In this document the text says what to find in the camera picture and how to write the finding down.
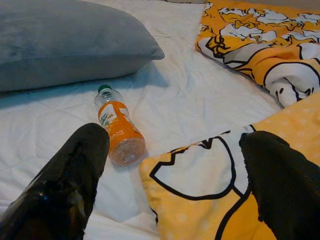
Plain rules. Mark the grey plush pillow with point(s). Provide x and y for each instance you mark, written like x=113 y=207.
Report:
x=62 y=37

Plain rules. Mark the yellow egg cartoon blanket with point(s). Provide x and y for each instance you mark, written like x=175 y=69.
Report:
x=250 y=37

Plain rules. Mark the white quilted mattress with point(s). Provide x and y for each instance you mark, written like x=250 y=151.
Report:
x=187 y=95

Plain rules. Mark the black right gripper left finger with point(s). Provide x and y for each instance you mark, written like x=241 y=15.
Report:
x=62 y=190

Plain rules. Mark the orange juice plastic bottle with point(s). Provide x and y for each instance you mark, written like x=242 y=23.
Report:
x=120 y=125

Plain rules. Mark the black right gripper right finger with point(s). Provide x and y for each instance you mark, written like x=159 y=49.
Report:
x=287 y=190

